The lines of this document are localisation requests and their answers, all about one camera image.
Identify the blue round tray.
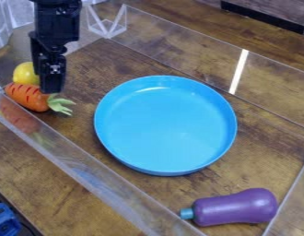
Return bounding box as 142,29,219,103
92,76,236,176

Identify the purple toy eggplant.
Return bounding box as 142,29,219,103
179,188,278,227

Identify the blue object at corner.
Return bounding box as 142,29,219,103
0,203,22,236

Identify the yellow toy lemon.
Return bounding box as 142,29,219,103
11,62,39,85

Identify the white mesh curtain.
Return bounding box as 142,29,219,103
0,0,104,50

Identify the clear acrylic barrier frame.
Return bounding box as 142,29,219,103
0,0,304,236

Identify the orange toy carrot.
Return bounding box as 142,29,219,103
4,82,74,115

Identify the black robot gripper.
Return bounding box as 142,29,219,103
28,0,82,94

